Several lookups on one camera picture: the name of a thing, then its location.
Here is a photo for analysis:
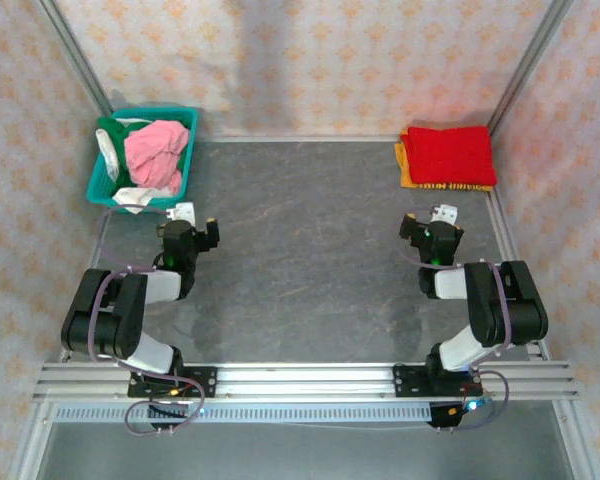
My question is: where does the pink t-shirt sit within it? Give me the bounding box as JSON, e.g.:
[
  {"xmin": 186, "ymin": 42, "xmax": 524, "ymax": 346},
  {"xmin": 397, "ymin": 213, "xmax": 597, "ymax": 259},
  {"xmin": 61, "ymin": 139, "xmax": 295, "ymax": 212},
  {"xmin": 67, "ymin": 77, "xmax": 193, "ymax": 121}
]
[{"xmin": 123, "ymin": 119, "xmax": 191, "ymax": 197}]

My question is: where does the orange folded t-shirt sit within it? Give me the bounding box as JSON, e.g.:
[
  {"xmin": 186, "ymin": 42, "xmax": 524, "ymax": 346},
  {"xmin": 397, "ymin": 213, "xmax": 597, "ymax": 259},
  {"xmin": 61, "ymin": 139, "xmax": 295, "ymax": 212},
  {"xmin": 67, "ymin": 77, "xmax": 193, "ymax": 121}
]
[{"xmin": 394, "ymin": 127, "xmax": 495, "ymax": 193}]

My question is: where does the red folded t-shirt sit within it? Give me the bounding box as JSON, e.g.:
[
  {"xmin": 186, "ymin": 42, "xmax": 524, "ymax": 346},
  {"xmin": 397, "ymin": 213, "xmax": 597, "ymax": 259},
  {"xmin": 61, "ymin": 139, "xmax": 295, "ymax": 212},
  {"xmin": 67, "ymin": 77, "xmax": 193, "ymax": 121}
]
[{"xmin": 406, "ymin": 124, "xmax": 498, "ymax": 186}]

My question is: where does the teal plastic basket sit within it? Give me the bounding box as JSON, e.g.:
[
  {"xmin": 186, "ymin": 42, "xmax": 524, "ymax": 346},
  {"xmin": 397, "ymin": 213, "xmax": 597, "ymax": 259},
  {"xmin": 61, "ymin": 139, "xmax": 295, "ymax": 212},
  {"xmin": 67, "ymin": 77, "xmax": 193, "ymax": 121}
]
[{"xmin": 84, "ymin": 107, "xmax": 200, "ymax": 215}]

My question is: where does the green t-shirt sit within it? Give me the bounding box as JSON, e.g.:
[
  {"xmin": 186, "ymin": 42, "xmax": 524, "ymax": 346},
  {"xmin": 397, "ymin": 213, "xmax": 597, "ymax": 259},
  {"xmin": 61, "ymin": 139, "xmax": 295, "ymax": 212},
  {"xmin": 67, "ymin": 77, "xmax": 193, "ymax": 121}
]
[{"xmin": 97, "ymin": 115, "xmax": 191, "ymax": 189}]

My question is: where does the black controller board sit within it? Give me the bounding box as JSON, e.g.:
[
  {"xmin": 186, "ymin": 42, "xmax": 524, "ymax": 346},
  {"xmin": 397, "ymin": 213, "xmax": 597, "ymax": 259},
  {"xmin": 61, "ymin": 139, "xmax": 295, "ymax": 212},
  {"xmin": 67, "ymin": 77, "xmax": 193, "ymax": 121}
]
[
  {"xmin": 427, "ymin": 399, "xmax": 481, "ymax": 432},
  {"xmin": 147, "ymin": 399, "xmax": 191, "ymax": 432}
]

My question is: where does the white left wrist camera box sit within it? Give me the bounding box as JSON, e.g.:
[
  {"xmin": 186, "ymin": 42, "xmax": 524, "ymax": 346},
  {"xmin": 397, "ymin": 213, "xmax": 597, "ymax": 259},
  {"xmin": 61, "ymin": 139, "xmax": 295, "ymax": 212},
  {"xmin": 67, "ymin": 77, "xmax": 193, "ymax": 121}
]
[{"xmin": 165, "ymin": 201, "xmax": 197, "ymax": 227}]

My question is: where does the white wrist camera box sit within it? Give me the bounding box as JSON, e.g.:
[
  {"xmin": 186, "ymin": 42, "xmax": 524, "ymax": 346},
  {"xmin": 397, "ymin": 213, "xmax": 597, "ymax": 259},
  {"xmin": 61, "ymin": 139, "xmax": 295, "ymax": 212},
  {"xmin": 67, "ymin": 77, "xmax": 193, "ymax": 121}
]
[
  {"xmin": 428, "ymin": 203, "xmax": 459, "ymax": 225},
  {"xmin": 165, "ymin": 201, "xmax": 197, "ymax": 227}
]

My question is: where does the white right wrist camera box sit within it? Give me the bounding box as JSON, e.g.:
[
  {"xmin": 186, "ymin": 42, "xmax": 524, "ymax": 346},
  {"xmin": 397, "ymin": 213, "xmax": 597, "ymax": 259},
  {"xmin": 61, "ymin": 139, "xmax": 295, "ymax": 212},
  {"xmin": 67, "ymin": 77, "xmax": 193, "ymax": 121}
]
[{"xmin": 428, "ymin": 203, "xmax": 459, "ymax": 225}]

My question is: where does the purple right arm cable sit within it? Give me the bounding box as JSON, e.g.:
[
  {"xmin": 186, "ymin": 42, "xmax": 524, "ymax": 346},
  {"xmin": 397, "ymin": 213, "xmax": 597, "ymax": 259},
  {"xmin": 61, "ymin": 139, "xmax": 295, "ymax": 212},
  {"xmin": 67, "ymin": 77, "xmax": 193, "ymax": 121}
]
[{"xmin": 397, "ymin": 206, "xmax": 512, "ymax": 432}]

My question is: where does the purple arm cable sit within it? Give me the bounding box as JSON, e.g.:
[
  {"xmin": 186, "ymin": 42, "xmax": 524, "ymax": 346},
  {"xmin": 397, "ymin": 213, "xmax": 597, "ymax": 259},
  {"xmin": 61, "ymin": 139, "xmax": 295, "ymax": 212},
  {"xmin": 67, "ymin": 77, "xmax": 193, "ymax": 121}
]
[
  {"xmin": 397, "ymin": 206, "xmax": 512, "ymax": 432},
  {"xmin": 88, "ymin": 202, "xmax": 207, "ymax": 438}
]

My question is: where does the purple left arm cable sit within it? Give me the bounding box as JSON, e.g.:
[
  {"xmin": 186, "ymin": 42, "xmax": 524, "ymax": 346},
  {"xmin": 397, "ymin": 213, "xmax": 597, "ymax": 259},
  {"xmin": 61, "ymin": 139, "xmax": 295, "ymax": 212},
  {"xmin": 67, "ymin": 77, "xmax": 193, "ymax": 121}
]
[{"xmin": 88, "ymin": 202, "xmax": 207, "ymax": 438}]

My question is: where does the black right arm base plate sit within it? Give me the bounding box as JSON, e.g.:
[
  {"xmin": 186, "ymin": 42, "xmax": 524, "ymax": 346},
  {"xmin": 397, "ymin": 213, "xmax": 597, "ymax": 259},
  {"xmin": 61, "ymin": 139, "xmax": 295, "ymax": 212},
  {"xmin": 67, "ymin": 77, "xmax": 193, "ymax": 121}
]
[{"xmin": 393, "ymin": 364, "xmax": 483, "ymax": 400}]

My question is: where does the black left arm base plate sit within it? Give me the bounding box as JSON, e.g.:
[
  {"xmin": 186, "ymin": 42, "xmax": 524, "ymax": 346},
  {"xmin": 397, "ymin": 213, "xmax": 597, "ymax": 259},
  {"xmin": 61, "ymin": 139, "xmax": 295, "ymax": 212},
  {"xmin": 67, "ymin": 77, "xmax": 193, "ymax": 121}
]
[{"xmin": 127, "ymin": 366, "xmax": 219, "ymax": 400}]

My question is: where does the aluminium mounting rail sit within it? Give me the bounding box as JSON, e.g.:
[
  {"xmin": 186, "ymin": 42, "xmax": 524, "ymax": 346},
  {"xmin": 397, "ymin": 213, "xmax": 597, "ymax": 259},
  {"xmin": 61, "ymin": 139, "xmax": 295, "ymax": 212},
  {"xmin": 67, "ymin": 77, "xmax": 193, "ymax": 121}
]
[{"xmin": 32, "ymin": 360, "xmax": 580, "ymax": 403}]

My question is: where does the aluminium frame post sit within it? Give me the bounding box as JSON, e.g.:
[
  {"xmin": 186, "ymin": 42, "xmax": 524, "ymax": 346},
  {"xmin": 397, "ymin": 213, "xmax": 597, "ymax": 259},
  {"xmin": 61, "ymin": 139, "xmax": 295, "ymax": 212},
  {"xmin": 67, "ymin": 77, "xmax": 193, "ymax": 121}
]
[
  {"xmin": 34, "ymin": 0, "xmax": 115, "ymax": 117},
  {"xmin": 485, "ymin": 0, "xmax": 576, "ymax": 135}
]

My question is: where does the slotted grey cable duct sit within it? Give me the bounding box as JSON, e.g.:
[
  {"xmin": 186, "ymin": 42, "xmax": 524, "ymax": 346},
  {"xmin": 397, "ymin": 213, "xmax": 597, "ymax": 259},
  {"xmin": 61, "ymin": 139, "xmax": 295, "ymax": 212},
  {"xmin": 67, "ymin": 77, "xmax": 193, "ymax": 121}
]
[{"xmin": 53, "ymin": 402, "xmax": 434, "ymax": 425}]

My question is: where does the aluminium frame leg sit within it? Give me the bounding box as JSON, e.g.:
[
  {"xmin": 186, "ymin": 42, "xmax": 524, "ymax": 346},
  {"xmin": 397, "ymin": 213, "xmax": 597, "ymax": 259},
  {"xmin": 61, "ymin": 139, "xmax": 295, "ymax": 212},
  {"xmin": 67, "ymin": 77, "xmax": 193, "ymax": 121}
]
[
  {"xmin": 552, "ymin": 399, "xmax": 600, "ymax": 480},
  {"xmin": 7, "ymin": 402, "xmax": 56, "ymax": 480}
]

